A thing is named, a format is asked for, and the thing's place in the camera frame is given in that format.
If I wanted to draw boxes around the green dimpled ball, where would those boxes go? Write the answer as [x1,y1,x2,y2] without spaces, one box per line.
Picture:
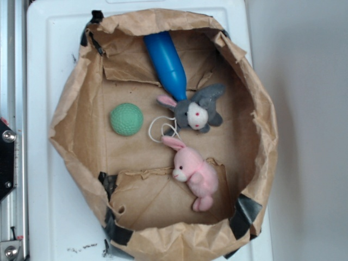
[110,103,144,136]

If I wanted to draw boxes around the grey plush bunny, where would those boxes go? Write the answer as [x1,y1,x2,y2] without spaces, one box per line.
[157,84,226,133]

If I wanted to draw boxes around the pink plush bunny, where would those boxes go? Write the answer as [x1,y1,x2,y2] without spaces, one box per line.
[161,136,219,212]

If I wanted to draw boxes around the blue plastic bottle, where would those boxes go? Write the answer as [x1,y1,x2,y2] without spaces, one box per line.
[144,32,187,101]

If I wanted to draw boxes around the brown paper bag tray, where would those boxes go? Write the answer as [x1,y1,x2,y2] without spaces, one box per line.
[49,9,278,260]

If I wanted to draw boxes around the white plastic board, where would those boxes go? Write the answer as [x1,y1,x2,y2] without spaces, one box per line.
[26,0,275,261]

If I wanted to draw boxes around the white elastic string loop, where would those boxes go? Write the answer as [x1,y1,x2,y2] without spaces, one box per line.
[148,115,181,144]

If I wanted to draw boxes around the black metal bracket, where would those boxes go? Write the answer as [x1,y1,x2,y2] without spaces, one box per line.
[1,117,17,202]

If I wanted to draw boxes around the aluminium frame rail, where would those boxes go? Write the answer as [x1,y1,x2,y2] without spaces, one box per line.
[1,1,30,260]

